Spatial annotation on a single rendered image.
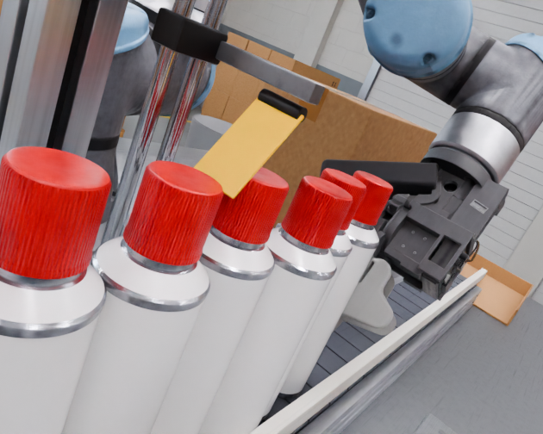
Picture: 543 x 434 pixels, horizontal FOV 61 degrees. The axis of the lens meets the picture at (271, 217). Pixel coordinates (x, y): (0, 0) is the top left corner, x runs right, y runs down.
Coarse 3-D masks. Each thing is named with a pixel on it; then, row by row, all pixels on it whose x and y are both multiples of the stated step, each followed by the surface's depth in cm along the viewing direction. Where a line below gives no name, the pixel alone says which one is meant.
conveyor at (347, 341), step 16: (400, 288) 76; (400, 304) 70; (416, 304) 73; (400, 320) 65; (432, 320) 70; (336, 336) 54; (352, 336) 56; (368, 336) 57; (384, 336) 59; (336, 352) 51; (352, 352) 52; (320, 368) 47; (336, 368) 48; (352, 384) 47; (288, 400) 41; (336, 400) 47
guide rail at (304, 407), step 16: (480, 272) 91; (464, 288) 78; (432, 304) 65; (448, 304) 72; (416, 320) 58; (400, 336) 53; (368, 352) 46; (384, 352) 49; (352, 368) 43; (368, 368) 46; (320, 384) 39; (336, 384) 40; (304, 400) 36; (320, 400) 37; (272, 416) 33; (288, 416) 34; (304, 416) 36; (256, 432) 31; (272, 432) 32; (288, 432) 34
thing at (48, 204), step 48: (0, 192) 14; (48, 192) 14; (96, 192) 15; (0, 240) 14; (48, 240) 14; (0, 288) 14; (48, 288) 15; (96, 288) 17; (0, 336) 14; (48, 336) 15; (0, 384) 15; (48, 384) 16; (0, 432) 16; (48, 432) 17
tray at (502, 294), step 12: (468, 264) 126; (480, 264) 125; (492, 264) 123; (468, 276) 116; (492, 276) 124; (504, 276) 122; (516, 276) 120; (492, 288) 114; (504, 288) 119; (516, 288) 120; (528, 288) 119; (480, 300) 103; (492, 300) 106; (504, 300) 110; (516, 300) 114; (492, 312) 98; (504, 312) 102; (516, 312) 94; (504, 324) 95
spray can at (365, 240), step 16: (368, 176) 37; (368, 192) 35; (384, 192) 35; (368, 208) 36; (352, 224) 36; (368, 224) 36; (352, 240) 36; (368, 240) 36; (352, 256) 36; (368, 256) 37; (352, 272) 37; (336, 288) 37; (352, 288) 38; (336, 304) 38; (320, 320) 38; (336, 320) 39; (320, 336) 39; (304, 352) 39; (320, 352) 40; (304, 368) 40; (288, 384) 40; (304, 384) 42
